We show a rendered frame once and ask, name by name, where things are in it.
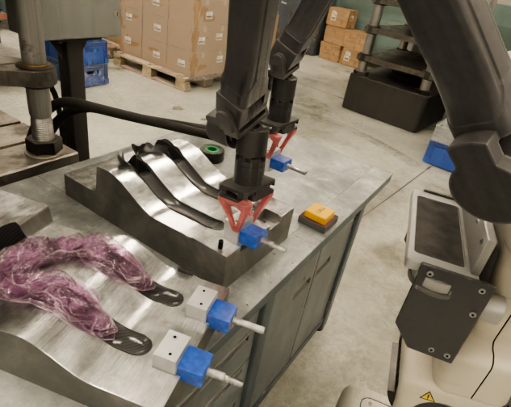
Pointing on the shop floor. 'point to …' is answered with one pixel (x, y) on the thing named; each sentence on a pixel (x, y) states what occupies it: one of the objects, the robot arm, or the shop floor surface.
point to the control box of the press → (74, 52)
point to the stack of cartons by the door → (342, 37)
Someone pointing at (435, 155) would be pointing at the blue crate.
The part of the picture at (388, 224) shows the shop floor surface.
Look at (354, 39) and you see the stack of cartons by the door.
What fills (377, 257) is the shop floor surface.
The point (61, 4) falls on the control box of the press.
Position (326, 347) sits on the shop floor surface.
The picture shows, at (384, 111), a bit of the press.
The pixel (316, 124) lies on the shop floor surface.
